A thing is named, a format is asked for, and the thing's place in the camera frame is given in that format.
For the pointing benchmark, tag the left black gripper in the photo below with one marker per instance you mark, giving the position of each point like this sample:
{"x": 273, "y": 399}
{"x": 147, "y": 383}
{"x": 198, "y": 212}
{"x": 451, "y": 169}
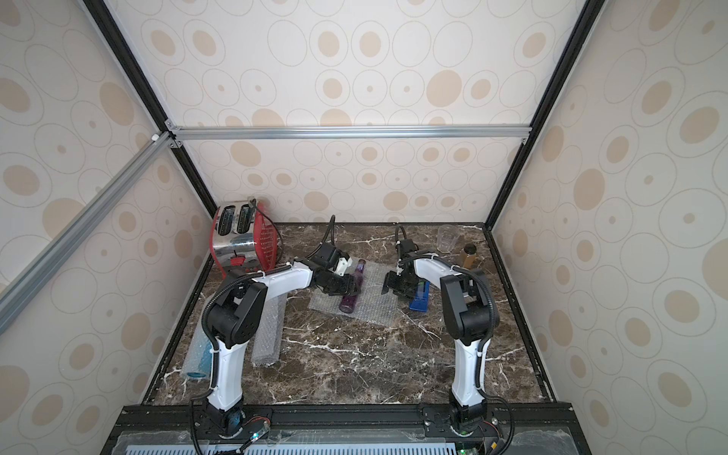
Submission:
{"x": 349, "y": 286}

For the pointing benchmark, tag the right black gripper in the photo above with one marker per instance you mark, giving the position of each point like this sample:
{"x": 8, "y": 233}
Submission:
{"x": 398, "y": 282}

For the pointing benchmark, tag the purple bottle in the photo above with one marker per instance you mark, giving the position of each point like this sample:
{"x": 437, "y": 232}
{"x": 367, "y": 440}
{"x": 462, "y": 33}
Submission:
{"x": 348, "y": 302}

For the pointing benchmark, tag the stack of bubble wrap sheets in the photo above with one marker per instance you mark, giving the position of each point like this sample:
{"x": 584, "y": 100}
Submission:
{"x": 371, "y": 305}

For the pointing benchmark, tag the blue tape dispenser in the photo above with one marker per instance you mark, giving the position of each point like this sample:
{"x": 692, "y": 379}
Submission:
{"x": 421, "y": 298}

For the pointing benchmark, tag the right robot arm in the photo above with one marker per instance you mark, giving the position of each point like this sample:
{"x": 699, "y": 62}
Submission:
{"x": 469, "y": 312}

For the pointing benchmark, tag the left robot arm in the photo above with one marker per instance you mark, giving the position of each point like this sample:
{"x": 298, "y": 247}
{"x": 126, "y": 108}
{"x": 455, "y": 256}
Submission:
{"x": 233, "y": 315}

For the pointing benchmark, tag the clear drinking glass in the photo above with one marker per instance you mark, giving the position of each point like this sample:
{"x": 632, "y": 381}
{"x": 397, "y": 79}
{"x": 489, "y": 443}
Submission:
{"x": 447, "y": 238}

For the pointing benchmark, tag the brown spice jar black lid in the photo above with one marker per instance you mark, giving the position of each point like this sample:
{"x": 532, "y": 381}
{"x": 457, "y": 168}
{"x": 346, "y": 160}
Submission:
{"x": 468, "y": 256}

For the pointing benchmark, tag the red and chrome toaster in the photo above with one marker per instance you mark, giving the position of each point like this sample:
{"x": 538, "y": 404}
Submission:
{"x": 243, "y": 239}

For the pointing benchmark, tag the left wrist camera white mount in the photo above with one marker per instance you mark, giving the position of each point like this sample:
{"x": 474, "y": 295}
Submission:
{"x": 342, "y": 266}

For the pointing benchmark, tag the horizontal aluminium frame bar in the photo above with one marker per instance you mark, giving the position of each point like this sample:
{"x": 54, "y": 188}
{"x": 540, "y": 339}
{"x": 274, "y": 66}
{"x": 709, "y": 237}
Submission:
{"x": 369, "y": 132}

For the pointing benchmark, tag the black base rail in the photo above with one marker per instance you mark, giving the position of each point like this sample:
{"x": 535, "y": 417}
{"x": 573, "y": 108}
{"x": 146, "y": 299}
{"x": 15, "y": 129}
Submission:
{"x": 540, "y": 428}

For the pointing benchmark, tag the diagonal aluminium frame bar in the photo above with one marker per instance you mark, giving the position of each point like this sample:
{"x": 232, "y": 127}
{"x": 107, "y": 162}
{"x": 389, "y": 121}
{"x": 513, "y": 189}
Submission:
{"x": 35, "y": 276}

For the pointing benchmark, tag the black right frame post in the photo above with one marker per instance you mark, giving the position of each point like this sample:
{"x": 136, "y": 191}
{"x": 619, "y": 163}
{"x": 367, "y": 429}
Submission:
{"x": 565, "y": 65}

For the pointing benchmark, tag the black frame post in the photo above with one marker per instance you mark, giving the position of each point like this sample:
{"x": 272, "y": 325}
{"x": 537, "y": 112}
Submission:
{"x": 565, "y": 65}
{"x": 101, "y": 16}

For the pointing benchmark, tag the black left frame post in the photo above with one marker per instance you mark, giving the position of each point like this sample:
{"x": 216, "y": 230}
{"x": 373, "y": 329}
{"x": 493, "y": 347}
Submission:
{"x": 101, "y": 16}

